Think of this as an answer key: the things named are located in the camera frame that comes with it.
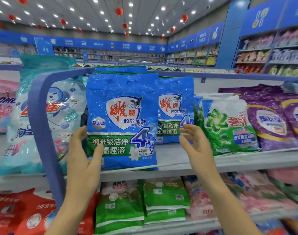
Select person's right hand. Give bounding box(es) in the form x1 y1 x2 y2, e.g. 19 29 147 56
179 124 220 186

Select person's left hand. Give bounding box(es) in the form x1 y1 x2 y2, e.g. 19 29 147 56
65 126 105 204

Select pink OMO bag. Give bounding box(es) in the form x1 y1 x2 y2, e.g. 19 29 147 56
0 78 20 134

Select person's right forearm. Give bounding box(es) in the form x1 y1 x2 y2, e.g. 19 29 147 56
203 176 262 235

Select blue pillar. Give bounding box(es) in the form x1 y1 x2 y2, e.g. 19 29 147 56
215 0 251 71

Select large blue hanging sign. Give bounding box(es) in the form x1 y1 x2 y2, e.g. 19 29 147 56
34 37 55 56

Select rows of small red lanterns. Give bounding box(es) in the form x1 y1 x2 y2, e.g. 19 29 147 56
7 0 176 39

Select rows of round ceiling lights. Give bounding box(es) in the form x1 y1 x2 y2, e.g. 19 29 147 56
0 0 215 35

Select blue wall sign band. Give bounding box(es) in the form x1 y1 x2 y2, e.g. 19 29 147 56
0 29 169 53

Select wall shelf of detergent bottles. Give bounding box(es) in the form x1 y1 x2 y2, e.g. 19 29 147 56
169 27 298 77

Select blue wall shelving unit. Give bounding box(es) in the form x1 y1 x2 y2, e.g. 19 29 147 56
168 0 298 79

